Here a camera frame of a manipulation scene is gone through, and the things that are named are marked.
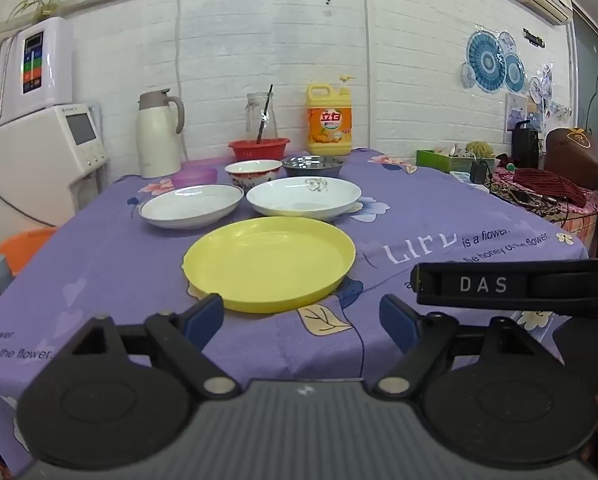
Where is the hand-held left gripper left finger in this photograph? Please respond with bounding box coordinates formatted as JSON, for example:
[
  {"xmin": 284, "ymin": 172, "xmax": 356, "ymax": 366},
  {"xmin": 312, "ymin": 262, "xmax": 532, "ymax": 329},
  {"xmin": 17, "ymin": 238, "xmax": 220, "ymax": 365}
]
[{"xmin": 54, "ymin": 293, "xmax": 243, "ymax": 402}]

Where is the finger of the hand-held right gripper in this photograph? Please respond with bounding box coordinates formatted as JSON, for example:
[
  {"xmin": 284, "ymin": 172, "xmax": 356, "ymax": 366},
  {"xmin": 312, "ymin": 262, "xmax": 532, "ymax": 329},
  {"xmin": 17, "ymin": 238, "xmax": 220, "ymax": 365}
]
[{"xmin": 410, "ymin": 261, "xmax": 443, "ymax": 306}]

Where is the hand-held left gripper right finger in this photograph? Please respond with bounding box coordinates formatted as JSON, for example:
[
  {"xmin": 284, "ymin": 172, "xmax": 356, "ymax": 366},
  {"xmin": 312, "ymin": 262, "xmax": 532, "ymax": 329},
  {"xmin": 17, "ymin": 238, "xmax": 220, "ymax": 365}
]
[{"xmin": 371, "ymin": 294, "xmax": 550, "ymax": 402}]

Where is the yellow plastic plate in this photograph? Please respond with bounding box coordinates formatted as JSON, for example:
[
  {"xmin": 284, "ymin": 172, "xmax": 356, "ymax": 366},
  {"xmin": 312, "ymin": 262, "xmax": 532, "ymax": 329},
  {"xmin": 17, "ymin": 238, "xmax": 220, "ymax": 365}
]
[{"xmin": 182, "ymin": 216, "xmax": 357, "ymax": 314}]

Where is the white plate with blue rim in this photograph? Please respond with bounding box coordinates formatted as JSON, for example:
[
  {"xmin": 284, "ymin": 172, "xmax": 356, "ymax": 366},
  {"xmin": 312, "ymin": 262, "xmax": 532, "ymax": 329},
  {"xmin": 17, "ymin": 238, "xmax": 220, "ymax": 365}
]
[{"xmin": 138, "ymin": 184, "xmax": 245, "ymax": 231}]

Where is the white bowl with red pattern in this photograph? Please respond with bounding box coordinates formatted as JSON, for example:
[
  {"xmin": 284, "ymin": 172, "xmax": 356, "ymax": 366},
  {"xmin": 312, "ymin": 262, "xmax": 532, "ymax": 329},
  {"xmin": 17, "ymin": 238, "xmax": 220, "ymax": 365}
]
[{"xmin": 224, "ymin": 159, "xmax": 284, "ymax": 192}]

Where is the white plate with floral print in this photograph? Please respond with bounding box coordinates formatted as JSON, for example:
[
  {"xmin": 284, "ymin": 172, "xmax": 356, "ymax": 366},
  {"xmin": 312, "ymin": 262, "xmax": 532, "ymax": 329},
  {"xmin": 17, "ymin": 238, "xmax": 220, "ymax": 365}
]
[{"xmin": 245, "ymin": 176, "xmax": 363, "ymax": 222}]

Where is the metal bowl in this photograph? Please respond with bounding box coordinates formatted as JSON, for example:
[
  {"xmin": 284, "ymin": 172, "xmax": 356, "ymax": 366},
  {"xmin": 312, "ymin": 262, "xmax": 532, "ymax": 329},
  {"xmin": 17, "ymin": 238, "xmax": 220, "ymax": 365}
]
[{"xmin": 281, "ymin": 155, "xmax": 346, "ymax": 180}]

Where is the pink patterned cloth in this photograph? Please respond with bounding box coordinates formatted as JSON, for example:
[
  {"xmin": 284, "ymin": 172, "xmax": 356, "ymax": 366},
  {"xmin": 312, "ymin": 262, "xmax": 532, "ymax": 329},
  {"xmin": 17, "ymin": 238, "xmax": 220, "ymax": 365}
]
[{"xmin": 489, "ymin": 165, "xmax": 598, "ymax": 233}]

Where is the purple floral tablecloth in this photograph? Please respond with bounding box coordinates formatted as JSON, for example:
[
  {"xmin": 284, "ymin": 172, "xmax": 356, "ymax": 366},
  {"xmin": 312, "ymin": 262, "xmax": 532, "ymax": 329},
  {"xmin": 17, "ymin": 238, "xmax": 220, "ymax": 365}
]
[{"xmin": 0, "ymin": 147, "xmax": 590, "ymax": 476}]

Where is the dark red knitted cloth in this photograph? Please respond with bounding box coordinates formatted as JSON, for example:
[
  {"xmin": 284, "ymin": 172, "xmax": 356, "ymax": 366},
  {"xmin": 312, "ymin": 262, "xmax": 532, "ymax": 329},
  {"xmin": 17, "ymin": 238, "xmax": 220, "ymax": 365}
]
[{"xmin": 511, "ymin": 169, "xmax": 592, "ymax": 208}]

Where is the green box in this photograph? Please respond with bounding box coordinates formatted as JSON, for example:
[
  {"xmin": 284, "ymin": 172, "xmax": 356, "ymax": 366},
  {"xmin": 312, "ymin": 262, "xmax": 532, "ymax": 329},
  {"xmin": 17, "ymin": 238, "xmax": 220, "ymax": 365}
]
[{"xmin": 416, "ymin": 149, "xmax": 500, "ymax": 175}]

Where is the brown bag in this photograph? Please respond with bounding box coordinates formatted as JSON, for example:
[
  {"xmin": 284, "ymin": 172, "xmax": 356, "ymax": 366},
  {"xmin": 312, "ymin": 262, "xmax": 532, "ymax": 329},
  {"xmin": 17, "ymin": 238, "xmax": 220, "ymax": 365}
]
[{"xmin": 544, "ymin": 127, "xmax": 598, "ymax": 191}]

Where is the purple plastic bowl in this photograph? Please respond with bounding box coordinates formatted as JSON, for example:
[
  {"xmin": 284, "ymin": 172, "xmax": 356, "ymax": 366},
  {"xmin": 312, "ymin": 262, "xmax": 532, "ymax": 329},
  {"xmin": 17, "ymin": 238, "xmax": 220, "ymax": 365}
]
[{"xmin": 171, "ymin": 165, "xmax": 219, "ymax": 190}]

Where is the black thermos pot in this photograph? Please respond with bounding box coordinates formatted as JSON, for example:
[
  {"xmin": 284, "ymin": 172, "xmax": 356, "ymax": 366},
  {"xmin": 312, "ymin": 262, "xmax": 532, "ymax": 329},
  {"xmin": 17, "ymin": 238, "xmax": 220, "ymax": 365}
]
[{"xmin": 511, "ymin": 121, "xmax": 542, "ymax": 168}]

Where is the red plastic basket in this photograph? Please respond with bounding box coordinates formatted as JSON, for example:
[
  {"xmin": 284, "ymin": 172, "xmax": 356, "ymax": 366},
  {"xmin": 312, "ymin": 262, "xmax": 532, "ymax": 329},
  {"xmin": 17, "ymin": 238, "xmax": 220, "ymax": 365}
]
[{"xmin": 228, "ymin": 137, "xmax": 291, "ymax": 163}]

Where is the yellow detergent bottle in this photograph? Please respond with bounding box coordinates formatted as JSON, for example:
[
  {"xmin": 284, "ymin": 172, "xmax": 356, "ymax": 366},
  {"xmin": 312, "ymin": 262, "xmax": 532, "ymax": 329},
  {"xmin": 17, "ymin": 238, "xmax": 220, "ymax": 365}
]
[{"xmin": 306, "ymin": 75, "xmax": 355, "ymax": 157}]

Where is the white thermos jug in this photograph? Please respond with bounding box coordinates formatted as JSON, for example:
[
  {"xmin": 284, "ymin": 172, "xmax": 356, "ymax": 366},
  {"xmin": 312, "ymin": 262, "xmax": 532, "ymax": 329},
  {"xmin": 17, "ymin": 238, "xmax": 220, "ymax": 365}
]
[{"xmin": 137, "ymin": 88, "xmax": 186, "ymax": 179}]

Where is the orange plastic stool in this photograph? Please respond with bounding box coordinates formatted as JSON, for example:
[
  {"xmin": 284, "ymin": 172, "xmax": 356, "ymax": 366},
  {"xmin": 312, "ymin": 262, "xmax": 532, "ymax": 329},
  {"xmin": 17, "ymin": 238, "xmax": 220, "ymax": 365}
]
[{"xmin": 0, "ymin": 227, "xmax": 57, "ymax": 301}]

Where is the glass pitcher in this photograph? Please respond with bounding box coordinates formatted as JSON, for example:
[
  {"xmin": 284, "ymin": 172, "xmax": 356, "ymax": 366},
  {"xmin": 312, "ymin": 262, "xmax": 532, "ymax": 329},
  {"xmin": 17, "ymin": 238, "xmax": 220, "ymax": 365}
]
[{"xmin": 245, "ymin": 91, "xmax": 279, "ymax": 143}]

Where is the black stirring stick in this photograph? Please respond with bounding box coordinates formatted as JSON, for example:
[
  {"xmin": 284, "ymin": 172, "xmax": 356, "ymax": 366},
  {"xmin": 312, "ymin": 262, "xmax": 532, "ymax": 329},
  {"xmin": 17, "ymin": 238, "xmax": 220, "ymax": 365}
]
[{"xmin": 255, "ymin": 85, "xmax": 275, "ymax": 145}]

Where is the medium blue paper fan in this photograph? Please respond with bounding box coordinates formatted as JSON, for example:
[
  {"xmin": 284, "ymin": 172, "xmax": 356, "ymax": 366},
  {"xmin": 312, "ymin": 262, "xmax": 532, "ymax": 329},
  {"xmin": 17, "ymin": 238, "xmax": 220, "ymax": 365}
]
[{"xmin": 501, "ymin": 52, "xmax": 527, "ymax": 93}]

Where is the large blue paper fan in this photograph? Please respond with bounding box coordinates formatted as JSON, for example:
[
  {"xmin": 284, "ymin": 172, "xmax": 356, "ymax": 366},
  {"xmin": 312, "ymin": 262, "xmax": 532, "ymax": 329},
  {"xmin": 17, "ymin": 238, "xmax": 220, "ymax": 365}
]
[{"xmin": 466, "ymin": 30, "xmax": 507, "ymax": 92}]

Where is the white water dispenser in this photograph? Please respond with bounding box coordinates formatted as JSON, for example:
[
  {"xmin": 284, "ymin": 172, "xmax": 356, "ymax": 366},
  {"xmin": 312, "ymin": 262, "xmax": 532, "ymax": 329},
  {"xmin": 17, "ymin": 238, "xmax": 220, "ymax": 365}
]
[{"xmin": 0, "ymin": 102, "xmax": 110, "ymax": 233}]

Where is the white water purifier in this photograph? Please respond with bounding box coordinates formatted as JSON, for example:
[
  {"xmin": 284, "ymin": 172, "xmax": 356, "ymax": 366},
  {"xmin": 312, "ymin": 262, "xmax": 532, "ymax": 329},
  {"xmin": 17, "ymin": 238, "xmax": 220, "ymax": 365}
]
[{"xmin": 0, "ymin": 16, "xmax": 75, "ymax": 128}]

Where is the wall picture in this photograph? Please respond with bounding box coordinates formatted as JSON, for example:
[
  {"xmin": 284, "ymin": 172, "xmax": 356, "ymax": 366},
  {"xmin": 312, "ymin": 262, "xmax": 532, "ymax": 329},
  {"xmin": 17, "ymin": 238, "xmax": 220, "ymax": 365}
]
[{"xmin": 504, "ymin": 92, "xmax": 530, "ymax": 131}]

